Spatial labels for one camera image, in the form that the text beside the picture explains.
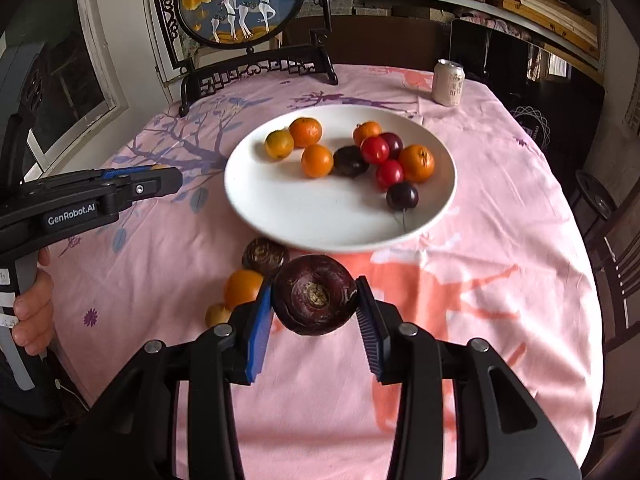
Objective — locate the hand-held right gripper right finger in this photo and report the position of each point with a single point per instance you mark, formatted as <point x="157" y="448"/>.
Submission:
<point x="370" y="330"/>

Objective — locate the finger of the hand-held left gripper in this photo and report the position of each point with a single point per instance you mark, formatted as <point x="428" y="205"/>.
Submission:
<point x="150" y="185"/>
<point x="127" y="172"/>

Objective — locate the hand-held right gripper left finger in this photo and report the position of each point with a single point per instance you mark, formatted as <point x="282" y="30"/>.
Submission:
<point x="257" y="340"/>

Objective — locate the dark purple mangosteen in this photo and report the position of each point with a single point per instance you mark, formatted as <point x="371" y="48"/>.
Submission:
<point x="314" y="294"/>

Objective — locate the white round plate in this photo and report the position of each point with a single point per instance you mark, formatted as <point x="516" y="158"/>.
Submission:
<point x="300" y="215"/>

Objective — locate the yellow-orange smooth fruit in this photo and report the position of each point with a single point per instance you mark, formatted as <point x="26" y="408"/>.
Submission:
<point x="279" y="144"/>

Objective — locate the dark plum with stem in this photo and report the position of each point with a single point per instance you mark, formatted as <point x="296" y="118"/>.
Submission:
<point x="402" y="196"/>

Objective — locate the red cherry tomato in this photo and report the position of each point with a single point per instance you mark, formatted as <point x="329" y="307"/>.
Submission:
<point x="375" y="150"/>
<point x="389" y="174"/>

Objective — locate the mandarin orange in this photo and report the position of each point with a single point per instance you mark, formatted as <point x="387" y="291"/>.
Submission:
<point x="416" y="163"/>
<point x="367" y="130"/>
<point x="317" y="160"/>
<point x="305" y="132"/>

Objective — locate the small dark plum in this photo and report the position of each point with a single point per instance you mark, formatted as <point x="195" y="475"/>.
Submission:
<point x="395" y="142"/>

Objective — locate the person's left hand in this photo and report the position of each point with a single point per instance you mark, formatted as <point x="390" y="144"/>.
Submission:
<point x="35" y="310"/>

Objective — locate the small yellow fruit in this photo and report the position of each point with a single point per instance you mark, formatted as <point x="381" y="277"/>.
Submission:
<point x="218" y="314"/>

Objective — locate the smooth orange fruit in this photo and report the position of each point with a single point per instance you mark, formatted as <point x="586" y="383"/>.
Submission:
<point x="243" y="287"/>

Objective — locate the white framed window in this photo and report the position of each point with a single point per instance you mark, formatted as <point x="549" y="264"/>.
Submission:
<point x="65" y="90"/>

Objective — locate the pink printed tablecloth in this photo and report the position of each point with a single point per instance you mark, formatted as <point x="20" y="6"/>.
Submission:
<point x="475" y="310"/>

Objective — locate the round deer screen black stand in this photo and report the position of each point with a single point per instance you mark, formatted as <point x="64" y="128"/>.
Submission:
<point x="240" y="0"/>

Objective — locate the beige drink can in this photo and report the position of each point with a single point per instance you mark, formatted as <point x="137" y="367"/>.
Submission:
<point x="448" y="85"/>

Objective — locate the dark wooden chair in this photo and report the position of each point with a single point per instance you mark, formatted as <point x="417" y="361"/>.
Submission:
<point x="622" y="270"/>

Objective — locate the black cloth white round print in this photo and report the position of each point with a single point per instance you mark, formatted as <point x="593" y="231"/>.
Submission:
<point x="532" y="125"/>

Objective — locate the black round stool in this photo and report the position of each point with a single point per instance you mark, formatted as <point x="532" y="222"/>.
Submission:
<point x="595" y="195"/>

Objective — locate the black glossy panel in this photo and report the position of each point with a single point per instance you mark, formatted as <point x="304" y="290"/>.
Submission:
<point x="490" y="55"/>

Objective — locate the folded patterned cloth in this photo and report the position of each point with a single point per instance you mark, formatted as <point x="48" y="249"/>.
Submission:
<point x="492" y="25"/>

